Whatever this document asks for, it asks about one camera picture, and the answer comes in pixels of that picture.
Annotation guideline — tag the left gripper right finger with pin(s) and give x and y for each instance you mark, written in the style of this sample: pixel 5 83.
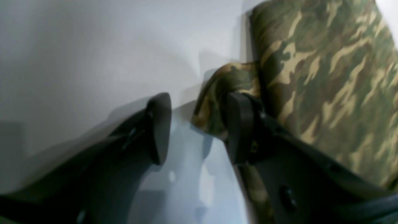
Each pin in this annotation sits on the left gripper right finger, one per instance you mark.
pixel 304 185

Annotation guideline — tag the camouflage t-shirt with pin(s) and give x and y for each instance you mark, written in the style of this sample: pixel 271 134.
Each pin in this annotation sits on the camouflage t-shirt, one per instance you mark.
pixel 326 70

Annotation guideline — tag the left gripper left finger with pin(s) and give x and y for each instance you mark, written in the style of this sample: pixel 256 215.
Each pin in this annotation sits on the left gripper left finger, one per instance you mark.
pixel 97 185

